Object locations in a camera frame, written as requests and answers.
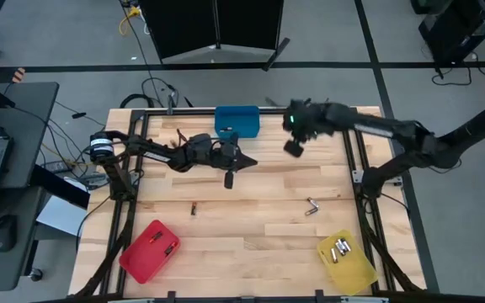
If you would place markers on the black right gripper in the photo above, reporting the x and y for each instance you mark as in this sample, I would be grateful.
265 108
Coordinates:
305 122

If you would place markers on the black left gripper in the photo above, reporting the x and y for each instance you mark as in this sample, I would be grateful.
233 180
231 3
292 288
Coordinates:
227 155

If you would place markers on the black copper-top battery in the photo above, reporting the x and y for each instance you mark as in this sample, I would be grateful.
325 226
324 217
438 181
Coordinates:
225 129

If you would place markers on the blue plastic bin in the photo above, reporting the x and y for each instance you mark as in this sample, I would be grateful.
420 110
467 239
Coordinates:
242 118

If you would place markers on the red black battery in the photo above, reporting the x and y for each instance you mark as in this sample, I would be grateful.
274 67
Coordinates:
156 237

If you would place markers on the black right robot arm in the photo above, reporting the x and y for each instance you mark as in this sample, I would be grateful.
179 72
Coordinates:
377 128

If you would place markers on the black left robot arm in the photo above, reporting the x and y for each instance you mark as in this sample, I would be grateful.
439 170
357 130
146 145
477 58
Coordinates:
154 155

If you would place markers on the slim black orange battery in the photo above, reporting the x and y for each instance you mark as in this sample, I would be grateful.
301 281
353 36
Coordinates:
193 208

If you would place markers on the red plastic bin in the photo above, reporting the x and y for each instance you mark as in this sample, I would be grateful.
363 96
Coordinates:
141 261

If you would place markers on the black folding partition screen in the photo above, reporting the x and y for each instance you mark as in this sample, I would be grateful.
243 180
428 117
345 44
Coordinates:
183 25

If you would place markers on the yellow plastic bin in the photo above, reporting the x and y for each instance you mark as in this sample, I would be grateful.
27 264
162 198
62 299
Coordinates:
352 273

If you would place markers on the large black equipment case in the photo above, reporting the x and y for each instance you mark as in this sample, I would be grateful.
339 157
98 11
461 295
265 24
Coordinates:
457 29

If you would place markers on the white sheet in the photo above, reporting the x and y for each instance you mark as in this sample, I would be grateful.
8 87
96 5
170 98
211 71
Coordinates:
61 219

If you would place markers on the black side desk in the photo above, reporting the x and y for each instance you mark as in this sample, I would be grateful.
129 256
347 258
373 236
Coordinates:
32 126

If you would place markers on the black caster wheel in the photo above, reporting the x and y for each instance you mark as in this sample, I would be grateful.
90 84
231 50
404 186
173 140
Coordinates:
36 274

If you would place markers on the black computer mouse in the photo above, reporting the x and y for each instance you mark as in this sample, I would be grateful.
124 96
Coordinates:
4 231

